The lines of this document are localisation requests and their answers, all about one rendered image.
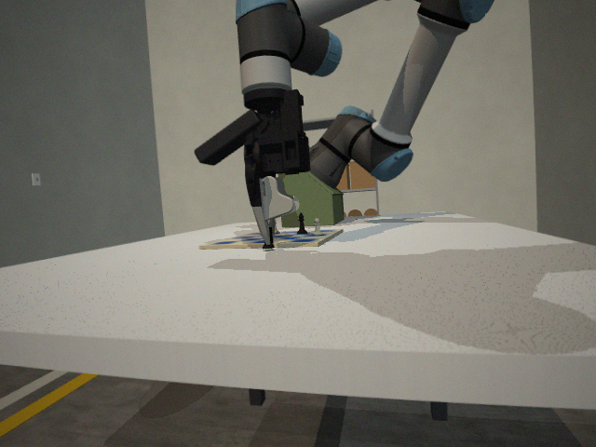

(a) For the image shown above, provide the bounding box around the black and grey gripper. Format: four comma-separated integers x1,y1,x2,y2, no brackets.
244,88,310,245

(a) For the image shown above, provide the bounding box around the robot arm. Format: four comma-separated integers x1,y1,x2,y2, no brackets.
195,0,494,189

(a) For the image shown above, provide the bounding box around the blue and cream chessboard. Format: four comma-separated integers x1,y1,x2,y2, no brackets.
199,229,344,250

